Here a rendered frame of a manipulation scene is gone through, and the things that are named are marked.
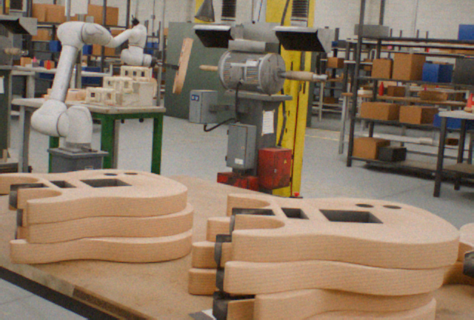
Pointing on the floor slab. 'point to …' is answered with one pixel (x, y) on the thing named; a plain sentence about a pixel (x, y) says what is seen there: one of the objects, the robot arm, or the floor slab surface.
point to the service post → (78, 5)
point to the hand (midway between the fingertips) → (178, 67)
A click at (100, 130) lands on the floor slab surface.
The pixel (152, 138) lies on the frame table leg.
